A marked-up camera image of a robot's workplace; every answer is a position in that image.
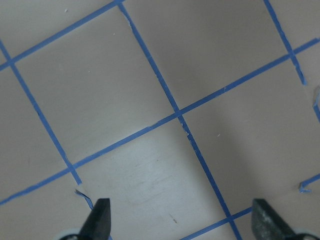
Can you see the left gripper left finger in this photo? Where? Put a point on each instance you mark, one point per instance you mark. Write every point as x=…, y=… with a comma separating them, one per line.
x=97, y=225

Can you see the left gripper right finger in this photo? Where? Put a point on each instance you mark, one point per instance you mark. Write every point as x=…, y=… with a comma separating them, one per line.
x=267, y=224

